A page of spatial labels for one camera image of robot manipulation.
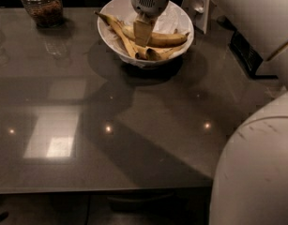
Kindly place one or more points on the glass jar with granola left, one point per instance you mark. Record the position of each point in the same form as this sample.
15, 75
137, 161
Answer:
45, 13

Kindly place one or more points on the white stand board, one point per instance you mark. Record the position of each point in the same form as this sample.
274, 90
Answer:
199, 12

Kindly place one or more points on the lower right banana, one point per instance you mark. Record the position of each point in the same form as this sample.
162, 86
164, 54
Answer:
156, 54

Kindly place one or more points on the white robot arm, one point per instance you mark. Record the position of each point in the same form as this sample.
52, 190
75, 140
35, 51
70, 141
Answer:
251, 181

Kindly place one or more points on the long banana at left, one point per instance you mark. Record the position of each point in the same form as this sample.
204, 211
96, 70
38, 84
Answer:
115, 24

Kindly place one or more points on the large front banana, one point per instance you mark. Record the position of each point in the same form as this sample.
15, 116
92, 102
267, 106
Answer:
157, 40

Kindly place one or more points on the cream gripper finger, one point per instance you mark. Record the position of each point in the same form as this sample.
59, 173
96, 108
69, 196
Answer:
143, 27

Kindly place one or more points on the white ceramic bowl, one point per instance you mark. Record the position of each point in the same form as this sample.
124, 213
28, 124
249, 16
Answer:
114, 42

